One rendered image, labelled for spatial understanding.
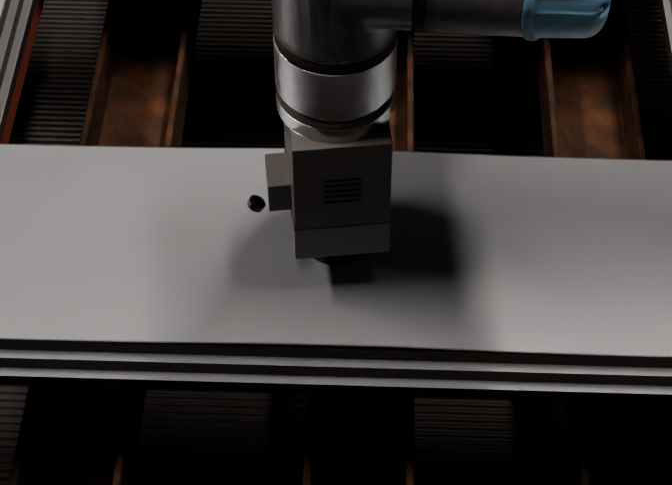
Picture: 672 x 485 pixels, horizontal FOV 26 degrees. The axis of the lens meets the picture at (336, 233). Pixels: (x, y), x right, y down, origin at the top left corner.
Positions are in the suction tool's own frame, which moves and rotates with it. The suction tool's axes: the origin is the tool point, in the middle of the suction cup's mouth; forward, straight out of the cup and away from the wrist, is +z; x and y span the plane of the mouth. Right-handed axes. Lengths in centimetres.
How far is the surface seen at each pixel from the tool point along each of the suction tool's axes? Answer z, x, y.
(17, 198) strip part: -1.0, -22.4, -6.7
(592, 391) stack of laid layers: 1.3, 15.8, 12.7
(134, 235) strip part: -1.0, -14.1, -2.3
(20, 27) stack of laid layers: 1.2, -23.3, -28.1
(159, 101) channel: 15.8, -13.1, -33.1
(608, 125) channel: 15.9, 27.8, -25.6
